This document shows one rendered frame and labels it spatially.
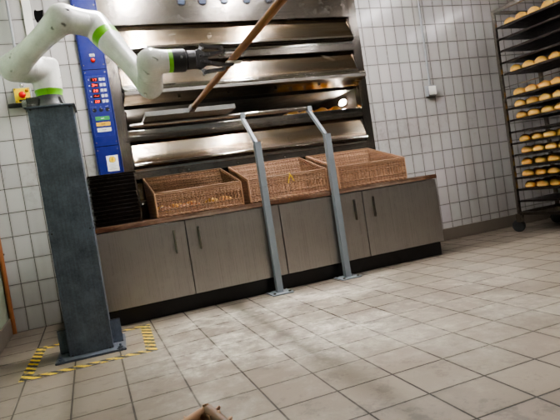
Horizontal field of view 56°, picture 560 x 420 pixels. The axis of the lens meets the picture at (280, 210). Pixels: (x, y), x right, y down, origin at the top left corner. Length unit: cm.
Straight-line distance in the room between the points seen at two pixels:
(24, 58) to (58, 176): 54
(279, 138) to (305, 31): 85
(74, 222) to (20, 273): 111
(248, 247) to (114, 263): 80
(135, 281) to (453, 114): 297
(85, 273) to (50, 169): 52
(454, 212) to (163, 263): 257
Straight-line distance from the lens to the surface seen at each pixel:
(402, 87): 454
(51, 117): 275
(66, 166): 272
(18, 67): 271
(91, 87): 377
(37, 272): 374
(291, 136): 402
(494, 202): 499
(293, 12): 426
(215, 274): 327
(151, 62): 221
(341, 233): 347
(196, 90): 374
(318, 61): 424
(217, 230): 325
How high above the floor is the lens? 66
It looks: 3 degrees down
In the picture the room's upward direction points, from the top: 9 degrees counter-clockwise
